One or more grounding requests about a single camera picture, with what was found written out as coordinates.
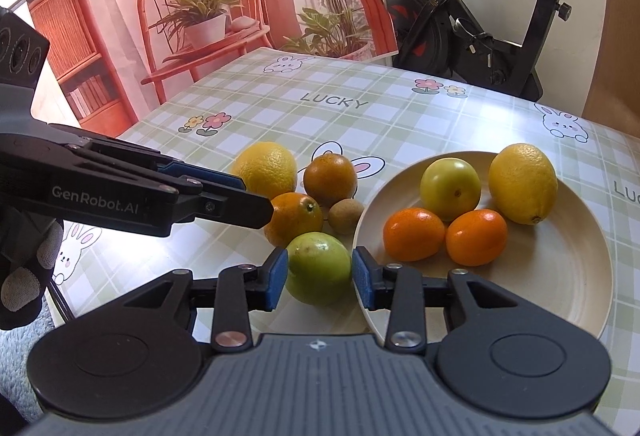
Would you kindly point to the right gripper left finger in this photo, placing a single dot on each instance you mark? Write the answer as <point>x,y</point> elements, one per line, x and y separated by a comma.
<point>241,289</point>

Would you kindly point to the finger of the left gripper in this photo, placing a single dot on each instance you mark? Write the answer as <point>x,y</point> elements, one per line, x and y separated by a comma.
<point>164,164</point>
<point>220,208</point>

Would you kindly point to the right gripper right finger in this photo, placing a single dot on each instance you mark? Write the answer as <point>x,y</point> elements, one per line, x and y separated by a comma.
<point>404,292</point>

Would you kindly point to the small bright orange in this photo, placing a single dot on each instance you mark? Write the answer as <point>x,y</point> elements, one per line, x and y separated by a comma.
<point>413,234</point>

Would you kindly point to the yellow lemon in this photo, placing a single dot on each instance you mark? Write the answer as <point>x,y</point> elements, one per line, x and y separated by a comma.
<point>267,169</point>
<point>523,184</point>

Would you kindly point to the green apple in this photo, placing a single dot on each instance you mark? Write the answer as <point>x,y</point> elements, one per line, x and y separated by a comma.
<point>319,269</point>
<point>449,188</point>

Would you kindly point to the orange mandarin front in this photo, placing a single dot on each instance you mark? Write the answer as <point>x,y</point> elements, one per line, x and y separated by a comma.
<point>476,238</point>

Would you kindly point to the gloved hand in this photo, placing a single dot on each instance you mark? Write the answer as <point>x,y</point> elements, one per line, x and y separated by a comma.
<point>29,245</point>

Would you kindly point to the small brown kiwi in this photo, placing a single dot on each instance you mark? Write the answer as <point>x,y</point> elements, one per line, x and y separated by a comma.
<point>344,215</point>

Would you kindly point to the dark orange tangerine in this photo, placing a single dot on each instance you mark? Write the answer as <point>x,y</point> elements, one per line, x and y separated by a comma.
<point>330,178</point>

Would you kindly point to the cream round plate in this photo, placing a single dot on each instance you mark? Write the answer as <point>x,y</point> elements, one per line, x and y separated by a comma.
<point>562,264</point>

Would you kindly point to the green plaid tablecloth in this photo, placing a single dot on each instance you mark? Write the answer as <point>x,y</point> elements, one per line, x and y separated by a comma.
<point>383,120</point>

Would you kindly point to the black exercise bike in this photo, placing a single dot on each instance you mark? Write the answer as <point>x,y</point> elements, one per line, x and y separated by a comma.
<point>490,15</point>

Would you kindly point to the wooden panel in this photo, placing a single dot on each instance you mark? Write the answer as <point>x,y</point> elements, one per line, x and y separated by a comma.
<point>613,98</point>

